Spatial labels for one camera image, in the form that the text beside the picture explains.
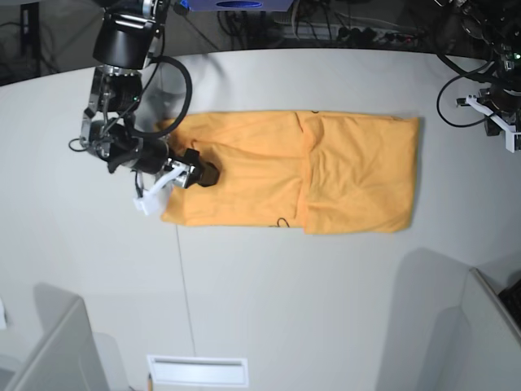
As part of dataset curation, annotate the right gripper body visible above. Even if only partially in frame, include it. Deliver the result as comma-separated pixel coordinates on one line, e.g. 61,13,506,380
105,139,199,191

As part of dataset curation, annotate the orange yellow T-shirt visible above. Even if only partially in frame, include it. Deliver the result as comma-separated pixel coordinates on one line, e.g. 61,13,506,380
162,111,420,235

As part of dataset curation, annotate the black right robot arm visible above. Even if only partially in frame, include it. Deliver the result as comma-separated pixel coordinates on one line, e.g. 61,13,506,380
76,1,220,188

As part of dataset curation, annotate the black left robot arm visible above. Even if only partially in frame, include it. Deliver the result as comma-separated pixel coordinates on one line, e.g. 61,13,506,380
431,1,520,152

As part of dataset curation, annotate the blue grey box at top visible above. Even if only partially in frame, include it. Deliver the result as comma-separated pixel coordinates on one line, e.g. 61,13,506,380
181,0,293,12

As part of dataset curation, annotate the white table slot plate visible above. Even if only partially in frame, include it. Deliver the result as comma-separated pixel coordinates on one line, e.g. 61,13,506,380
147,354,249,388

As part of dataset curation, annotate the black keyboard at right edge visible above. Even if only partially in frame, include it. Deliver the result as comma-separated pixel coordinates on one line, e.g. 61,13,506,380
499,280,521,326

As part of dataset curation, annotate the grey bin left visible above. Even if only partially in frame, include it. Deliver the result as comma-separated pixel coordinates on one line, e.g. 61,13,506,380
1,296,109,390

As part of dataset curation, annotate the white cloth at left edge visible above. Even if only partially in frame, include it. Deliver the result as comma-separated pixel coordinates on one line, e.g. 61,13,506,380
0,300,7,330

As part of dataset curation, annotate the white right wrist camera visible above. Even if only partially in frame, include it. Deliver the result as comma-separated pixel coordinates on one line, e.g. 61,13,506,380
134,191,164,216

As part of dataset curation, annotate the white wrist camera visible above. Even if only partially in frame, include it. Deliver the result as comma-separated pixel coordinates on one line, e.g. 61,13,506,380
134,191,164,216
505,131,521,153

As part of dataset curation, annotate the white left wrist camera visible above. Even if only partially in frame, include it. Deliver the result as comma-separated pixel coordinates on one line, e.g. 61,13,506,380
505,131,521,153

